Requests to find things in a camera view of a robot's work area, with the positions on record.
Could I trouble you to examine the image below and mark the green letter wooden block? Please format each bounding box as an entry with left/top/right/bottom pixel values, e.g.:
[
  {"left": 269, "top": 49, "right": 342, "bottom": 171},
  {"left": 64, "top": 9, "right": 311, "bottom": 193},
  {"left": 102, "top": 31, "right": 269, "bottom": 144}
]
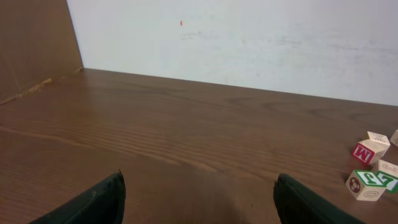
[{"left": 346, "top": 170, "right": 386, "bottom": 202}]

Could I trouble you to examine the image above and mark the brown cardboard panel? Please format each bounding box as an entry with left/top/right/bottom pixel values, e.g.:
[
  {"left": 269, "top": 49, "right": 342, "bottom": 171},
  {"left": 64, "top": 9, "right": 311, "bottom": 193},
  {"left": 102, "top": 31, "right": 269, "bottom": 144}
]
[{"left": 1, "top": 0, "right": 83, "bottom": 103}]

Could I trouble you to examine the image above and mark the red M wooden block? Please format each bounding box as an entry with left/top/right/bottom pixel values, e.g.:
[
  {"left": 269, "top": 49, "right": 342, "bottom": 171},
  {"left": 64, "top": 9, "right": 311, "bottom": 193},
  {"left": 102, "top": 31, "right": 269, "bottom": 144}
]
[{"left": 351, "top": 139, "right": 388, "bottom": 165}]

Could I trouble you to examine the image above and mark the green edged wooden block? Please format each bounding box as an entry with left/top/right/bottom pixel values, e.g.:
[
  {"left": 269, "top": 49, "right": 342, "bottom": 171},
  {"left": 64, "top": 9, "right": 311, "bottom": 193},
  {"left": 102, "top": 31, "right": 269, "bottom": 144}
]
[{"left": 372, "top": 159, "right": 398, "bottom": 194}]

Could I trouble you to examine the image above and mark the tan engraved wooden block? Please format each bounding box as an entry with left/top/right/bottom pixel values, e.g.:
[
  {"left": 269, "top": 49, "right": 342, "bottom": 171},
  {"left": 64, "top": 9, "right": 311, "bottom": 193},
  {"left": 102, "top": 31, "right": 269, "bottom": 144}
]
[{"left": 390, "top": 129, "right": 398, "bottom": 147}]

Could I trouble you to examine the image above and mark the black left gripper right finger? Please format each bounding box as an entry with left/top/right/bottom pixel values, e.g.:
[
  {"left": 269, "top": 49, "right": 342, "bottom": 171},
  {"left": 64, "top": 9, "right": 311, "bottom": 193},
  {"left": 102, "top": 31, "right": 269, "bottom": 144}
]
[{"left": 273, "top": 174, "right": 364, "bottom": 224}]

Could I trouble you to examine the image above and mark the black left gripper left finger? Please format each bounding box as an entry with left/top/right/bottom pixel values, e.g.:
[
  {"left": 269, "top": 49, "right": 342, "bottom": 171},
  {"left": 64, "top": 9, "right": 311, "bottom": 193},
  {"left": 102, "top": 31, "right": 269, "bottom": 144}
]
[{"left": 31, "top": 171, "right": 126, "bottom": 224}]

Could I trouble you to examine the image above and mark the plain engraved wooden block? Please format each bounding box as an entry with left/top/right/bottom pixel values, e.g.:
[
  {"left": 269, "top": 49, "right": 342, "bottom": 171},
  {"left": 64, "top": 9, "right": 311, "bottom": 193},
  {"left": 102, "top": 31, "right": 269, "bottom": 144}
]
[{"left": 367, "top": 131, "right": 391, "bottom": 147}]

